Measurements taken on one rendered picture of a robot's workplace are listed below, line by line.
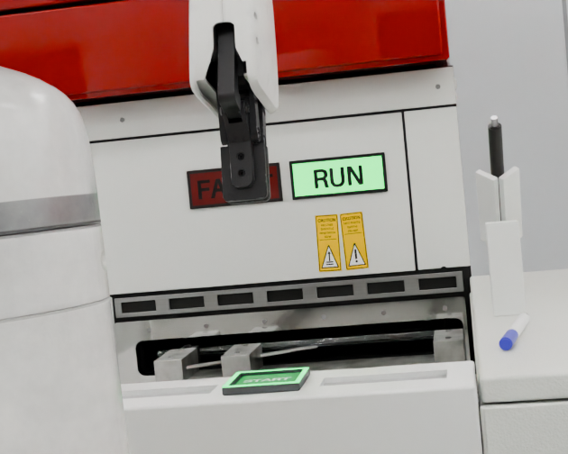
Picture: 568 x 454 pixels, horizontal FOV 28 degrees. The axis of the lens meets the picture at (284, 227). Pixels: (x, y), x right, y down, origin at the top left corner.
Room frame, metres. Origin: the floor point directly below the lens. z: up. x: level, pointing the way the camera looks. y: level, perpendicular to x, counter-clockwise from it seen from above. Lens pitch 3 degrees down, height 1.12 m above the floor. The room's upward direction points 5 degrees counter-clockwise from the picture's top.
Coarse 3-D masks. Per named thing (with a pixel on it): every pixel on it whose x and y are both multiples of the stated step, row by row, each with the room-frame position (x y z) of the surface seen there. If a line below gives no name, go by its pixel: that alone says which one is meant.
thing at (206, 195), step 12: (276, 168) 1.40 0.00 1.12; (192, 180) 1.41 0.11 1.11; (204, 180) 1.41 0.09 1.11; (216, 180) 1.41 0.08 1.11; (276, 180) 1.40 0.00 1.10; (192, 192) 1.41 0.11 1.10; (204, 192) 1.41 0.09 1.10; (216, 192) 1.41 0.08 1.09; (276, 192) 1.40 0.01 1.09; (204, 204) 1.41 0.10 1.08
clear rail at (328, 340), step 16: (336, 336) 1.39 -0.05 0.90; (352, 336) 1.39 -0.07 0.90; (368, 336) 1.38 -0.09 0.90; (384, 336) 1.38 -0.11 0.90; (400, 336) 1.37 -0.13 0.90; (416, 336) 1.37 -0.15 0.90; (432, 336) 1.37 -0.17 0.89; (160, 352) 1.42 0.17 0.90; (208, 352) 1.41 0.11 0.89; (224, 352) 1.41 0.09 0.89
